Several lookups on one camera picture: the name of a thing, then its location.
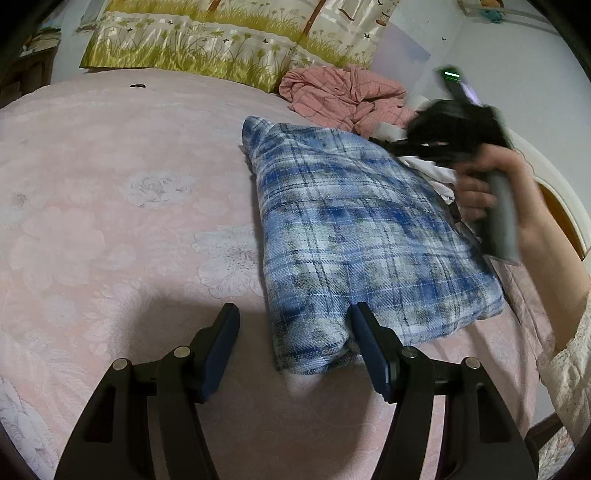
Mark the pale purple wall sheet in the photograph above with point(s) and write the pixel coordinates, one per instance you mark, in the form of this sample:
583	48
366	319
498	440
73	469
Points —
401	46

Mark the small doll figure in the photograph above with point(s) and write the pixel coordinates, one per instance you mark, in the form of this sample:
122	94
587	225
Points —
493	14

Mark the blue plaid shirt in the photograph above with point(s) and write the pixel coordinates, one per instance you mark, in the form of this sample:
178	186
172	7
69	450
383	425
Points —
360	230

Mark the white lace sleeve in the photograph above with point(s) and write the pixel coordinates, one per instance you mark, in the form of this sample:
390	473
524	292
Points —
572	378

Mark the white wall shelf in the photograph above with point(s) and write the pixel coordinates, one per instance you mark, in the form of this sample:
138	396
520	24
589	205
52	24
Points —
515	14

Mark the tree print curtain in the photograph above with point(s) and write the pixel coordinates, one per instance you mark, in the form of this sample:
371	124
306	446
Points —
207	46

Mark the brown wooden nightstand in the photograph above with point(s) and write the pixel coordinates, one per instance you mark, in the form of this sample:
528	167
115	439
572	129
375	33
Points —
32	64

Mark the white carved wooden headboard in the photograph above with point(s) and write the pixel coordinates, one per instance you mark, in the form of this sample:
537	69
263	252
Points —
565	217

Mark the person's right forearm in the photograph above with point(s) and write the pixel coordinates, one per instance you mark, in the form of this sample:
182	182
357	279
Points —
540	258

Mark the white and navy garment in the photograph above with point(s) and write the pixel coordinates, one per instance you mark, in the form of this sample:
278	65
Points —
441	177

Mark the pink checked quilt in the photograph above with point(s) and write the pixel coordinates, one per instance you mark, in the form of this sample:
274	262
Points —
332	92

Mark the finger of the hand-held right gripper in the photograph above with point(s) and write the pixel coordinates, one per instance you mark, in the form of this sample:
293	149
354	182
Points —
406	146

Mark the dusty pink pillow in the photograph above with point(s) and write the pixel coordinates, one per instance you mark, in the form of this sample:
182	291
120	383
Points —
521	300

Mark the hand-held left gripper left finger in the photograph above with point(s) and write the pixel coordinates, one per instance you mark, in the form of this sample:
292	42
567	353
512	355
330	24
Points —
219	355

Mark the person's right hand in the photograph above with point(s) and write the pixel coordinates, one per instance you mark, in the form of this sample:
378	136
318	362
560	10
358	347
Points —
471	198

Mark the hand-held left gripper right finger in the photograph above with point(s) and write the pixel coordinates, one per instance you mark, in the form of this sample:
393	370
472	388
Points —
371	355

